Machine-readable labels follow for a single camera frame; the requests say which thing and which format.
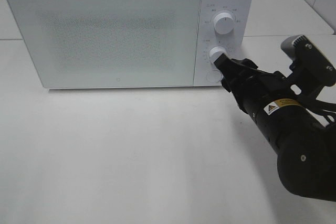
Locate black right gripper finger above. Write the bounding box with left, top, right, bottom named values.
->
left=214, top=54, right=236, bottom=77

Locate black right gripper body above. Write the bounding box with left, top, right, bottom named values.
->
left=223, top=59, right=299, bottom=114

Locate round white door button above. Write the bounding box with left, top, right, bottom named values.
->
left=206, top=70, right=223, bottom=83

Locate white microwave door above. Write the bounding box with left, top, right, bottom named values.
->
left=8, top=0, right=200, bottom=89

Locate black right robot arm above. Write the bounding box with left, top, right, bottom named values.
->
left=214, top=54, right=335, bottom=201

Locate lower white timer knob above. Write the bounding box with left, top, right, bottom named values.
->
left=209, top=46, right=227, bottom=64

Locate upper white power knob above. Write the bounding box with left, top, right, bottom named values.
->
left=213, top=10, right=235, bottom=35

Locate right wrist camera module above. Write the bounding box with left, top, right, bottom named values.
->
left=280, top=35, right=335, bottom=99

